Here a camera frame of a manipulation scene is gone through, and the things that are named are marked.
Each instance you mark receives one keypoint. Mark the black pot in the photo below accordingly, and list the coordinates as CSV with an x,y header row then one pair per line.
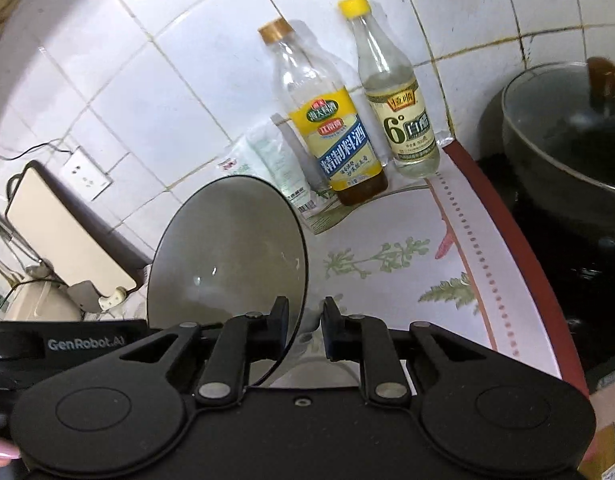
x,y
547,200

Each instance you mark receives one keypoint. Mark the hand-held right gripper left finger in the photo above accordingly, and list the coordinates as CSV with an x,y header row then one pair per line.
x,y
281,320

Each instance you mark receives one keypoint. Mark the clear vinegar bottle yellow cap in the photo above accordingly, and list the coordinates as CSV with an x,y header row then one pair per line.
x,y
402,130

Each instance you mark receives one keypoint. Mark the cardboard box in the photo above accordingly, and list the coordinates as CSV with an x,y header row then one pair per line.
x,y
610,430

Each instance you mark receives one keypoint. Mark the floral tablecloth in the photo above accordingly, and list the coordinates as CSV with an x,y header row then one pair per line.
x,y
412,260

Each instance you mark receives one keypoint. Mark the person's left hand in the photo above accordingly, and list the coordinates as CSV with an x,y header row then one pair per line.
x,y
2,447

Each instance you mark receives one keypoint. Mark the white ribbed bowl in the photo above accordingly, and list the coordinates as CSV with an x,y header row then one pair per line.
x,y
222,260

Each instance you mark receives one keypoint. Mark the white packet with red logo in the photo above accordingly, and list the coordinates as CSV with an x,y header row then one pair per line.
x,y
267,165

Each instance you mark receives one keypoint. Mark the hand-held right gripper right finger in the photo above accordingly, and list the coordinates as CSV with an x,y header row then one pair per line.
x,y
330,335

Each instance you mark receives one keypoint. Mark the black stove top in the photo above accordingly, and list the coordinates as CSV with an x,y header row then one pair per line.
x,y
577,300

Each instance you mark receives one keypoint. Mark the cooking wine bottle yellow label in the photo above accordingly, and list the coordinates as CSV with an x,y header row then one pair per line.
x,y
337,150

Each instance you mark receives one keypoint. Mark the cream electric cooker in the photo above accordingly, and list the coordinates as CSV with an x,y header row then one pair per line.
x,y
42,300

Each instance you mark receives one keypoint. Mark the glass pot lid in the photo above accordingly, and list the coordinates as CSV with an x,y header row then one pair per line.
x,y
562,120

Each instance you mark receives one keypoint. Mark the white wall socket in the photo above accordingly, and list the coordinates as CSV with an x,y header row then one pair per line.
x,y
84,174

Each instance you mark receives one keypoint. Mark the cream cutting board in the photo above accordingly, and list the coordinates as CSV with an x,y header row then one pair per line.
x,y
67,230

